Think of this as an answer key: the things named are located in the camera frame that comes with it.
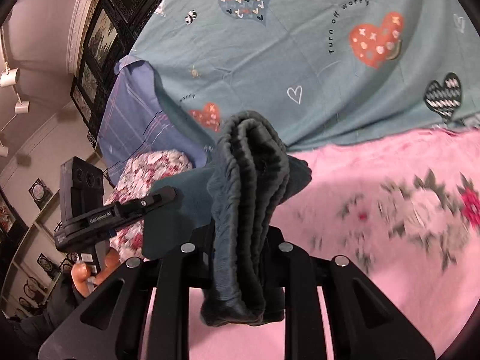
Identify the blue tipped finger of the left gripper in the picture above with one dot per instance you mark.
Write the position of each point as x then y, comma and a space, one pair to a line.
133, 210

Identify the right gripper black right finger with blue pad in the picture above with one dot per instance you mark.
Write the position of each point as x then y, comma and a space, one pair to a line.
331, 306

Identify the black framed wall pictures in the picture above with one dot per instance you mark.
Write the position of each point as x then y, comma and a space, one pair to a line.
106, 35

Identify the dark teal pants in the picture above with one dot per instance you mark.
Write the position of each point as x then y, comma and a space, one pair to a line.
235, 195

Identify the pink floral bed sheet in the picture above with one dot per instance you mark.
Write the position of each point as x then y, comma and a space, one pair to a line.
405, 210

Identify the teal heart print blanket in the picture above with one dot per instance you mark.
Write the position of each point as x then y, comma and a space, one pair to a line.
320, 71

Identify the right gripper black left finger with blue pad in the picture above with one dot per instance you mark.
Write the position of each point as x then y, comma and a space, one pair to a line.
140, 312

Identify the purple plaid pillow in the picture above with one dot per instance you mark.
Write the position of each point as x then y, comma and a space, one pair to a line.
140, 118

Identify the white track spotlight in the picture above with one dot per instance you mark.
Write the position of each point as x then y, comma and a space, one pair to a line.
10, 76
22, 107

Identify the small framed wall plate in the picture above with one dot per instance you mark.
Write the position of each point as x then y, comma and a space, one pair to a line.
40, 193

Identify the red floral bolster pillow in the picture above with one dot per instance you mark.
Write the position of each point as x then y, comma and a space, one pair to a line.
136, 180

